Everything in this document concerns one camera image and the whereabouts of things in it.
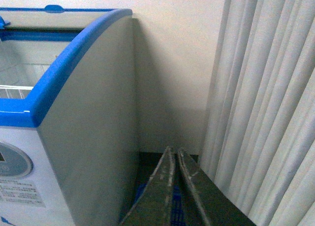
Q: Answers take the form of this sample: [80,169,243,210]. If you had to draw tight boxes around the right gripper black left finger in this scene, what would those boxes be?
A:
[120,146,175,226]

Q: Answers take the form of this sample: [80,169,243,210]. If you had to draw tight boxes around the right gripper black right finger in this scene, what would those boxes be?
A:
[177,149,255,226]

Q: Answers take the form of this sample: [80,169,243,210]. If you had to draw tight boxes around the blue plastic shopping basket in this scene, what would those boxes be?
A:
[133,183,186,226]

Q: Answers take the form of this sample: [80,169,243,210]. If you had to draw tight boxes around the white vertical blinds curtain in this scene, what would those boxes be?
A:
[199,0,315,226]

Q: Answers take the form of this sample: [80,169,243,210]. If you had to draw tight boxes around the white blue chest freezer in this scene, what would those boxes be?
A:
[0,9,138,226]

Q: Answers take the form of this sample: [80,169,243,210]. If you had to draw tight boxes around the freezer sliding glass lid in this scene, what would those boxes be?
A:
[0,4,113,30]

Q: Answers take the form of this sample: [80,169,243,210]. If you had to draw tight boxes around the white wire freezer basket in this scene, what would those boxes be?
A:
[0,65,33,99]

